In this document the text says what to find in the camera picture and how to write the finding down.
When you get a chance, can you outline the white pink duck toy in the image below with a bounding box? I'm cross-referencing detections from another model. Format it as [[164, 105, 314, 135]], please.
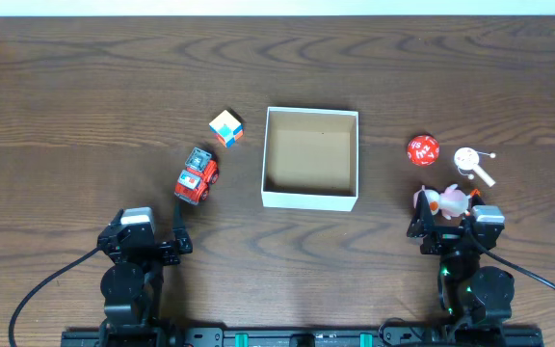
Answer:
[[413, 184, 480, 220]]

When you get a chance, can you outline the red toy fire truck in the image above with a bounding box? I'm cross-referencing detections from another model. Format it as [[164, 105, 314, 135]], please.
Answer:
[[174, 147, 220, 205]]

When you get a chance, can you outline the red ball with white letters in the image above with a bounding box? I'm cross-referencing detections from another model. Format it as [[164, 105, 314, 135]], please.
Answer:
[[407, 135, 440, 167]]

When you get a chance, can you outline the multicolour puzzle cube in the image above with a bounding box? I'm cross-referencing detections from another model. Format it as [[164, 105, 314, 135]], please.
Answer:
[[209, 110, 244, 147]]

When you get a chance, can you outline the white cardboard box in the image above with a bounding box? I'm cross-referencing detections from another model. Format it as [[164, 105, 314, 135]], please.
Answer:
[[260, 106, 359, 212]]

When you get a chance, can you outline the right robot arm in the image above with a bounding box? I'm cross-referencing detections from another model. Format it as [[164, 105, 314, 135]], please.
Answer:
[[407, 188, 515, 333]]

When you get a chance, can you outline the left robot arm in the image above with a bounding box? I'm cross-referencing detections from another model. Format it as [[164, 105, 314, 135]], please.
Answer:
[[97, 203, 193, 328]]

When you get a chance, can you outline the right black cable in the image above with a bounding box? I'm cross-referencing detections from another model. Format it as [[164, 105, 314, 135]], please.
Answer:
[[464, 226, 555, 347]]

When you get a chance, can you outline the black cable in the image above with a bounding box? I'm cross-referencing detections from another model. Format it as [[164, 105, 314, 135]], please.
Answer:
[[8, 246, 103, 347], [464, 226, 555, 347]]

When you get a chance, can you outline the black mounting rail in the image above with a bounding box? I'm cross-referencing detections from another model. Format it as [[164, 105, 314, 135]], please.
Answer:
[[61, 324, 544, 347]]

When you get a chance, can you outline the left black cable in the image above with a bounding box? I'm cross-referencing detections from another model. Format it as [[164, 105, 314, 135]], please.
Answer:
[[8, 246, 103, 347]]

